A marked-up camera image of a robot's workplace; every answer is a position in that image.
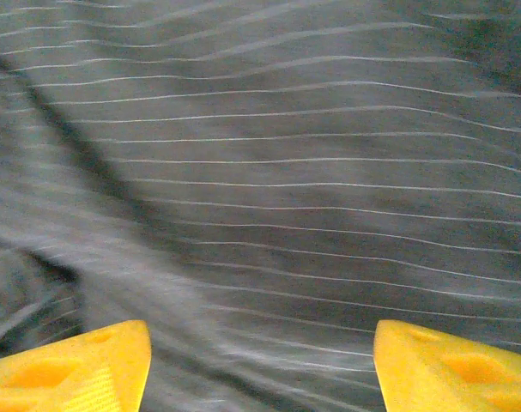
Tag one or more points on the dark pinstriped long sleeve shirt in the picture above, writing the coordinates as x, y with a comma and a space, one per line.
286, 171

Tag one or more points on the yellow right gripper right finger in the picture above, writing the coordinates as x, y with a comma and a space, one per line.
449, 373

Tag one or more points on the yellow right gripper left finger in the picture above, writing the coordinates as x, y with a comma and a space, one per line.
62, 373

